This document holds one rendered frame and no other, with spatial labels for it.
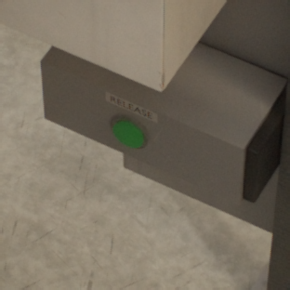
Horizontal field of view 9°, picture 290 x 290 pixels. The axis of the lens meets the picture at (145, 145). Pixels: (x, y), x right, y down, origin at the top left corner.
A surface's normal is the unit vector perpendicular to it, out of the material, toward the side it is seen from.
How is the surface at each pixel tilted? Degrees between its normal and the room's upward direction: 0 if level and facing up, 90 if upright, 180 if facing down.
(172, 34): 90
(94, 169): 0
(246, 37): 90
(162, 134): 90
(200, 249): 0
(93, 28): 90
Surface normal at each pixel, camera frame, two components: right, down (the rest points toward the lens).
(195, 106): 0.00, -0.61
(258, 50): -0.48, 0.70
